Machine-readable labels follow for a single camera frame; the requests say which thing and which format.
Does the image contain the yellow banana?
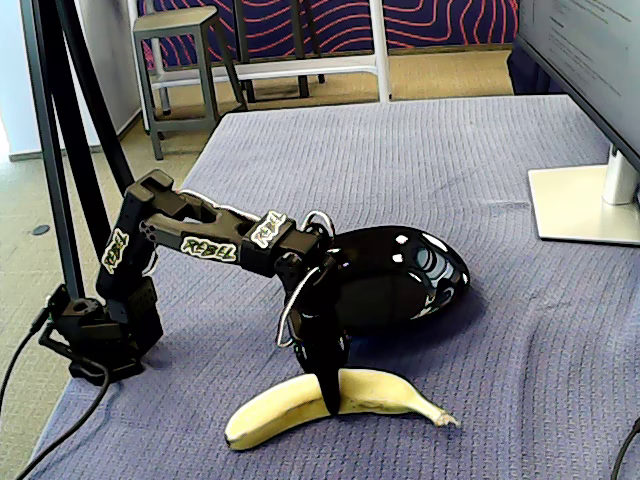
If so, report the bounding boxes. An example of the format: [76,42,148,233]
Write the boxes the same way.
[223,369,462,452]

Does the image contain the white gripper servo wire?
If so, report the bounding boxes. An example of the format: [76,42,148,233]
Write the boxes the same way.
[276,264,322,350]

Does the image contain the black looping cable at base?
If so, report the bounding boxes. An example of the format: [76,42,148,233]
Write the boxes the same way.
[14,359,110,480]

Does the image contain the blue-grey woven cloth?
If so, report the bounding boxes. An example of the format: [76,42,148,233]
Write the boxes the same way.
[29,94,640,480]

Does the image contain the black glossy bowl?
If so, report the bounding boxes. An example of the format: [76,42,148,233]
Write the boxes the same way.
[284,224,471,340]

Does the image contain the black cable at arm rear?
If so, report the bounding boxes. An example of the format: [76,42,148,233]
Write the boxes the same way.
[0,304,51,416]

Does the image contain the dark chair legs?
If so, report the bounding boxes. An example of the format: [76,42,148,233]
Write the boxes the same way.
[232,0,326,104]

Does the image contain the black tripod stand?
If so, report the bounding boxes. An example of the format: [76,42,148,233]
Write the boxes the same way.
[19,0,137,301]

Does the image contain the purple panel with red lines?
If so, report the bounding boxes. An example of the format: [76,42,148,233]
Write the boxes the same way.
[137,0,520,69]

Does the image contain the grey metal stool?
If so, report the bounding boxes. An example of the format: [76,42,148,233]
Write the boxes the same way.
[132,4,249,161]

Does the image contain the thin black cable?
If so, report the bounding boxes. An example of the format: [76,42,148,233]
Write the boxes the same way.
[612,414,640,480]

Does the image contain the computer monitor with silver stand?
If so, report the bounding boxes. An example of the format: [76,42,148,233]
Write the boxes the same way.
[512,0,640,246]

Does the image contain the white forearm servo wire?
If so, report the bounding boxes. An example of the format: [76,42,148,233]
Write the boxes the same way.
[177,188,264,224]

